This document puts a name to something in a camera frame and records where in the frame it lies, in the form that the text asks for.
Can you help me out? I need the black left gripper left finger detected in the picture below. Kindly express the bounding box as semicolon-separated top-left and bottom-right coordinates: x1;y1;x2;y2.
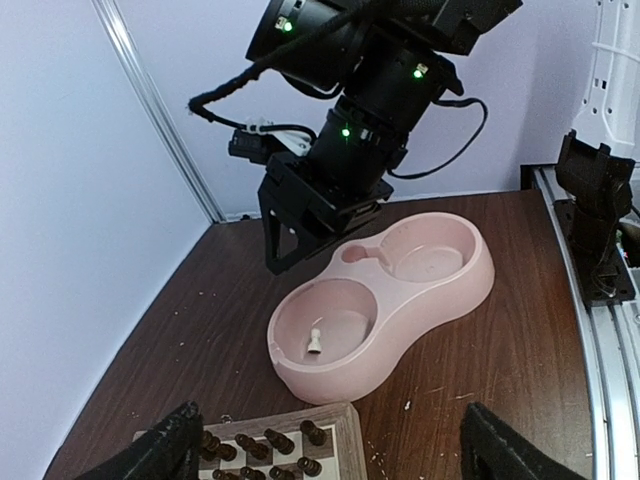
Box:
89;401;203;479

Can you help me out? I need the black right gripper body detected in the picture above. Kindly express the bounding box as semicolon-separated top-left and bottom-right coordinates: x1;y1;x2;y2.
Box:
247;1;519;242

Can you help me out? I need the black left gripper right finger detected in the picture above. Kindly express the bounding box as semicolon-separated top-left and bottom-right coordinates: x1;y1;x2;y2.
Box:
460;402;583;480

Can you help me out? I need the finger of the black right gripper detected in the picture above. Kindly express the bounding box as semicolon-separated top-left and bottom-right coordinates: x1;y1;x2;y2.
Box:
260;199;336;275

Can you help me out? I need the white chess pawn final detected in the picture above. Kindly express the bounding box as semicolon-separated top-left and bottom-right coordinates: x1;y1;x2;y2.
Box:
307;329;322;355

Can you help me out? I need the dark chess pieces row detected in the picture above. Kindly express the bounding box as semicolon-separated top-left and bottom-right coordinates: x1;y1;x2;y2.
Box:
199;419;329;480

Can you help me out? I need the wooden chess board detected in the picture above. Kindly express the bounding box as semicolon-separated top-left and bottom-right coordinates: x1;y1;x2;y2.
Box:
198;403;368;479

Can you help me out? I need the pink double pet bowl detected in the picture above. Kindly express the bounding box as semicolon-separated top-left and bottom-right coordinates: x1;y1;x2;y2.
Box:
267;212;495;405

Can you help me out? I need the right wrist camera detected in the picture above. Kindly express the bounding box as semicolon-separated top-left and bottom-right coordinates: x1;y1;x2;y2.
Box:
227;119;317;165

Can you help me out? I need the aluminium front rail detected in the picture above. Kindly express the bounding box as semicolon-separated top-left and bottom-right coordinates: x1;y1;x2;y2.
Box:
532;165;639;479

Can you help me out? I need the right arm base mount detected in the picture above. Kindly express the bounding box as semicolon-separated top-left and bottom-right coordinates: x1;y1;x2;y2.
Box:
554;130;635;307

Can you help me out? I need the right aluminium frame post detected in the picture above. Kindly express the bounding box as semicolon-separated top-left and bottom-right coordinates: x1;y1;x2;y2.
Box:
91;0;227;224

